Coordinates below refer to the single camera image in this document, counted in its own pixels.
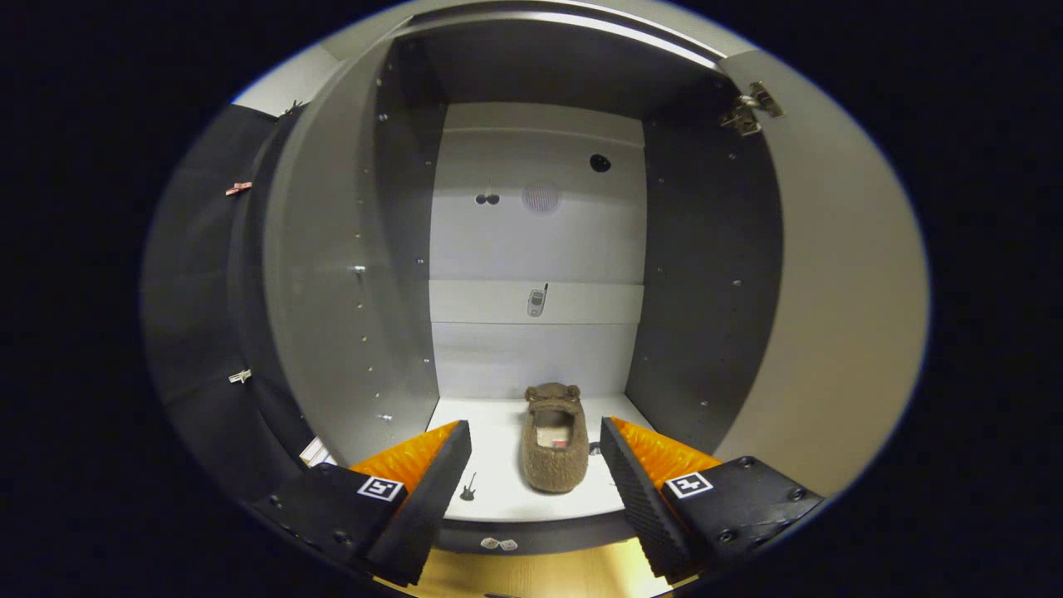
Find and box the grey shoe cabinet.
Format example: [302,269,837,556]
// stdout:
[228,0,786,557]

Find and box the black backdrop cloth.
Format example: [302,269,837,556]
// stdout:
[141,104,316,507]

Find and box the brown fuzzy shoe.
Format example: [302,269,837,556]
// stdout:
[522,382,590,495]

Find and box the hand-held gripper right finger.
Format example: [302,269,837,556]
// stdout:
[600,417,827,582]

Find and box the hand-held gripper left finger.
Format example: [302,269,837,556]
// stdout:
[249,419,473,586]

